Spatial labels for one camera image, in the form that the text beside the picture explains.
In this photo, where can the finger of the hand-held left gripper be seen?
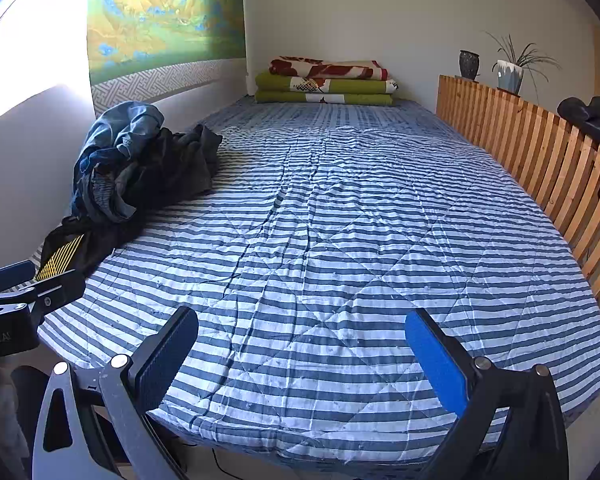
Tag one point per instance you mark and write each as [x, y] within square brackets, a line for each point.
[54, 290]
[9, 275]

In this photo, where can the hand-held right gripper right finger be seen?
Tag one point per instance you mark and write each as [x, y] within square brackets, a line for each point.
[440, 360]

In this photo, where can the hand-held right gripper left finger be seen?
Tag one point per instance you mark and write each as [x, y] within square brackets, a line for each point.
[154, 365]

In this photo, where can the black pants with yellow print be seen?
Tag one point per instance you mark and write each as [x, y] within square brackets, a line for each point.
[94, 245]

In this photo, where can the blue striped bed quilt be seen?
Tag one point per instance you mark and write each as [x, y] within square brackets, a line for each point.
[330, 240]

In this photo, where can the blue denim garment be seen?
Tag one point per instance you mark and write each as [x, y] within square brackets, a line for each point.
[114, 135]

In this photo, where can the dark grey garment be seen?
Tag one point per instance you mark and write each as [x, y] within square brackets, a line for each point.
[179, 165]

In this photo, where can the black curved object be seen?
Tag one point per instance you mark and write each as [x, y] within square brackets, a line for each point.
[592, 117]

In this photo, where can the potted plant in white pot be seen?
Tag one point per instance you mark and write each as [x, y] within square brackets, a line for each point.
[510, 75]

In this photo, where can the dark ceramic pot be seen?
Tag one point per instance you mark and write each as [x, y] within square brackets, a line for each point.
[469, 64]

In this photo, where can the plain green folded blanket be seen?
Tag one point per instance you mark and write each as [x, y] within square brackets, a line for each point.
[290, 97]

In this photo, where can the red floral folded blanket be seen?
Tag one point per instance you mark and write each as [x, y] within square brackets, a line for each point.
[330, 67]

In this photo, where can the wooden slatted bed rail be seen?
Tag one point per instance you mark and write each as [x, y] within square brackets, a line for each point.
[540, 145]

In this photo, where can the landscape wall poster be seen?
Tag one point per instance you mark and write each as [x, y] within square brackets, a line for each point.
[164, 15]

